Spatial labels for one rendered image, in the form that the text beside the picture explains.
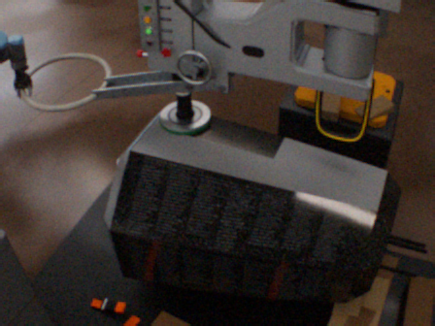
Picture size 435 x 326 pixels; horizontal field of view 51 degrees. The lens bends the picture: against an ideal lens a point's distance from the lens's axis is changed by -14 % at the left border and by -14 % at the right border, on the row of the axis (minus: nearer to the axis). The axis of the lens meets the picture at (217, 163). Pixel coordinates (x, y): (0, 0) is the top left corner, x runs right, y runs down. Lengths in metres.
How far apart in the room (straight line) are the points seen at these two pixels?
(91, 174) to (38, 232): 0.59
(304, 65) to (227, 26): 0.30
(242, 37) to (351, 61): 0.40
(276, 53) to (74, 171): 1.95
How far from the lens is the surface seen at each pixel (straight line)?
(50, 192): 3.29
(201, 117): 2.20
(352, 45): 1.71
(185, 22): 1.84
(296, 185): 1.94
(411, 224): 3.10
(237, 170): 1.99
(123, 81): 2.35
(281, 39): 1.76
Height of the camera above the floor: 2.19
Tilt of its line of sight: 42 degrees down
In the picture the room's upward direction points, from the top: 1 degrees counter-clockwise
